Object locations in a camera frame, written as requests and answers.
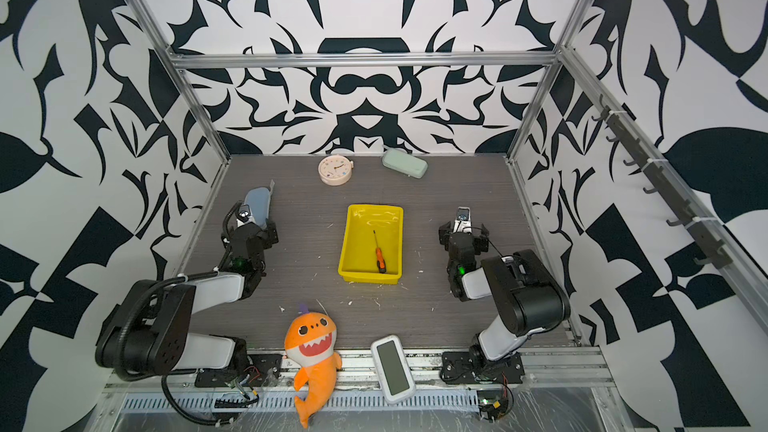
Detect orange black screwdriver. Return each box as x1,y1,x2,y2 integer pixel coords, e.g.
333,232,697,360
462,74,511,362
373,230,387,274

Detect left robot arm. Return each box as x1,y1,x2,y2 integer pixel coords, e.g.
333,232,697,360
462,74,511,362
95,219,279,382

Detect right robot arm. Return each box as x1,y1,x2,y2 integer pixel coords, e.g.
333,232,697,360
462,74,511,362
438,219,571,368

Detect yellow plastic bin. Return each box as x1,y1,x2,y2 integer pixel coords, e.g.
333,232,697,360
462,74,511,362
338,204,404,285

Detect green pencil case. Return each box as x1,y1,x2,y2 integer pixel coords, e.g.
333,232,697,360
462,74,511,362
382,149,428,179

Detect orange shark plush toy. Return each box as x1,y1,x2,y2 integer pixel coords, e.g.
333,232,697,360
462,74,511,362
284,312,342,430

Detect white digital clock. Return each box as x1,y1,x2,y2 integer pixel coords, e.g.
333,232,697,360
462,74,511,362
370,335,417,404

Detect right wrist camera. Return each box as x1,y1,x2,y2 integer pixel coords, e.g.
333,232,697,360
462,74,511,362
453,207,472,233

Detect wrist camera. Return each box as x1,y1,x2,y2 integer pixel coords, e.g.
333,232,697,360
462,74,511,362
453,207,472,233
236,204,252,227

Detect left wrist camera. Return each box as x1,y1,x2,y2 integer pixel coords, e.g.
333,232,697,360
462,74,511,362
236,204,252,227

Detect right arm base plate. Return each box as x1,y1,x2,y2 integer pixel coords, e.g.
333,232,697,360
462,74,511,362
439,351,525,385

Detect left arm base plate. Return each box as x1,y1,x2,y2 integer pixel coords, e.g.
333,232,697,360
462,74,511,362
194,353,283,388

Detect black corrugated cable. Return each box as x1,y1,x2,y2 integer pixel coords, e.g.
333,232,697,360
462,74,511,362
160,371,260,427

